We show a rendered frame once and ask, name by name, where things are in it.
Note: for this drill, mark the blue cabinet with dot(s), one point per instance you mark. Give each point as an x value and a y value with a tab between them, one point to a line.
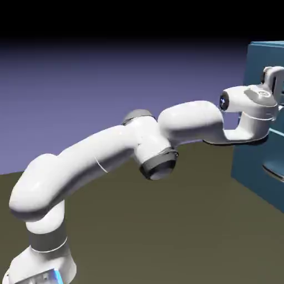
246	159

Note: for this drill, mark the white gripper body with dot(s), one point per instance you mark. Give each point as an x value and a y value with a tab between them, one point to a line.
278	72

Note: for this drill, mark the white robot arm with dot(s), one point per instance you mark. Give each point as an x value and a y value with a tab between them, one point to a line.
124	142

